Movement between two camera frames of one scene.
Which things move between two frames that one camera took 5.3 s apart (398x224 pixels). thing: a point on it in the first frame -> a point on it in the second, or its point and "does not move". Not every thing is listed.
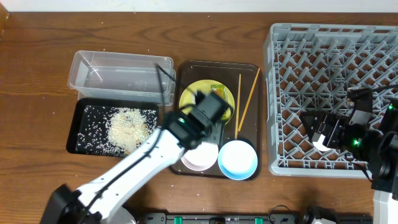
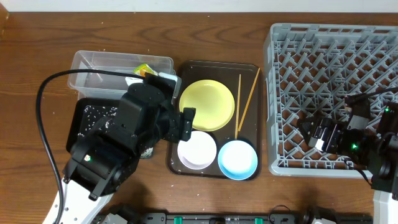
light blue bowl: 237,160 does not move
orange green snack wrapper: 220,90 -> 143,68
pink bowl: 201,158 does not move
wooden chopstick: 238,107 does not move
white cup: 319,145 does not move
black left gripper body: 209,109 -> 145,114
